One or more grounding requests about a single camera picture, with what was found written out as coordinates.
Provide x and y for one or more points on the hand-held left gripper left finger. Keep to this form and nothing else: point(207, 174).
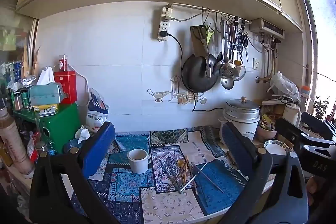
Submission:
point(98, 148)

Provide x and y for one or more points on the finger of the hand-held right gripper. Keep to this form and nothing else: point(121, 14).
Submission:
point(315, 120)
point(287, 129)

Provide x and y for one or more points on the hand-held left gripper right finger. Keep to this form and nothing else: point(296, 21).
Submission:
point(237, 146)

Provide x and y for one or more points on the white cup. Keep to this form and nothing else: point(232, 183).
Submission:
point(137, 161)

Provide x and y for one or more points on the wooden chopstick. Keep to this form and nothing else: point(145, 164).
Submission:
point(194, 182)
point(185, 170)

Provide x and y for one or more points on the person's right hand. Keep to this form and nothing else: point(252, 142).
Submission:
point(313, 184)

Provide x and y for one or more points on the potted plant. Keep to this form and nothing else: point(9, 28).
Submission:
point(321, 108)

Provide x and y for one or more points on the white kettle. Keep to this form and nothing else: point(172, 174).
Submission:
point(291, 113)

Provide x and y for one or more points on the crumpled white tissue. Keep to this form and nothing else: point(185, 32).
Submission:
point(82, 133)

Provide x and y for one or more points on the patterned white bowl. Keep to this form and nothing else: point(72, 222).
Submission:
point(275, 148)

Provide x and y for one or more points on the bowl with cutlery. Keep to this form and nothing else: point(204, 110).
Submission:
point(265, 132)

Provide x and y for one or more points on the bottle with orange cap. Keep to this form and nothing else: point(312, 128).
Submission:
point(305, 95)

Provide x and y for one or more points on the white rice cooker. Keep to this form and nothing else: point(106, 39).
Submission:
point(241, 119)

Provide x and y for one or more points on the white printed bag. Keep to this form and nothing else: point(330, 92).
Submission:
point(97, 111)

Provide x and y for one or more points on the clear plastic bag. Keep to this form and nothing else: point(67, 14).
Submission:
point(284, 86)

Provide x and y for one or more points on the green metal box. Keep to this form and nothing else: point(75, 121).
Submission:
point(63, 121)

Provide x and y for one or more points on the metal faucet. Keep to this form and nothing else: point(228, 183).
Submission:
point(263, 79)

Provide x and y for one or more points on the metal capped jar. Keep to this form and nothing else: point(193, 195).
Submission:
point(41, 149)

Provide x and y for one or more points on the gold spoon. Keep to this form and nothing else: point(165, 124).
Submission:
point(180, 162)

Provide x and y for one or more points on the metal ladle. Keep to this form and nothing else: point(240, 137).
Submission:
point(227, 83)

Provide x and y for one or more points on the red packet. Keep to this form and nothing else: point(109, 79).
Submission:
point(32, 148)

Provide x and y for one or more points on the yellow flat box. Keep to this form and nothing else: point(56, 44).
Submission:
point(44, 107)

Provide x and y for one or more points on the red tin box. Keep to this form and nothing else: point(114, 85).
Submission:
point(67, 87)

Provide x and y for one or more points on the teal chopstick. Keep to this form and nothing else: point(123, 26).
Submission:
point(174, 172)

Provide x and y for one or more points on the grey chopstick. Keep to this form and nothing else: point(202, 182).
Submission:
point(169, 174)

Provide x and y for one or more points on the teal tissue box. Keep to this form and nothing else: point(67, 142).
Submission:
point(46, 94)

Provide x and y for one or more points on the metal skimmer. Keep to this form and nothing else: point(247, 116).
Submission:
point(227, 69)

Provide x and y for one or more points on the black wok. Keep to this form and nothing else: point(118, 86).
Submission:
point(197, 74)

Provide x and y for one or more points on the large paper roll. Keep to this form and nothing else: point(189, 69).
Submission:
point(14, 145)

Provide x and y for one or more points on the patchwork patterned mat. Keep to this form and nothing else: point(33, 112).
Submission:
point(168, 203)

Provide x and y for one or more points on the window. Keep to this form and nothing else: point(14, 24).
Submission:
point(321, 29)

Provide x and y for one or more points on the spice shaker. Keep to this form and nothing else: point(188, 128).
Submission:
point(17, 102)

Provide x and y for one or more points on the black hanging scissors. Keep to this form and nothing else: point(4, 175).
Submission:
point(244, 40)

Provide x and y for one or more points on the white water heater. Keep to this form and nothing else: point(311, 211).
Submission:
point(265, 26)

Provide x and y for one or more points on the green peeler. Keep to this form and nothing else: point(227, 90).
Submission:
point(210, 33)

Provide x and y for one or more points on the kitchen scissors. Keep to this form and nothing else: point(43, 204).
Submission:
point(202, 31)

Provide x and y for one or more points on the white power strip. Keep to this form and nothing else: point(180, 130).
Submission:
point(163, 29)

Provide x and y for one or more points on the glass door cabinet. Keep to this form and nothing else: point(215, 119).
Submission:
point(13, 37)

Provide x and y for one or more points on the white wall socket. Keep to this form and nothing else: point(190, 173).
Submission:
point(256, 64)

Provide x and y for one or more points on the metal hanging rail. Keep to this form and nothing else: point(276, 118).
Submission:
point(189, 6)

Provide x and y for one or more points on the white wall outlet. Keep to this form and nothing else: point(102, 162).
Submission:
point(166, 12)

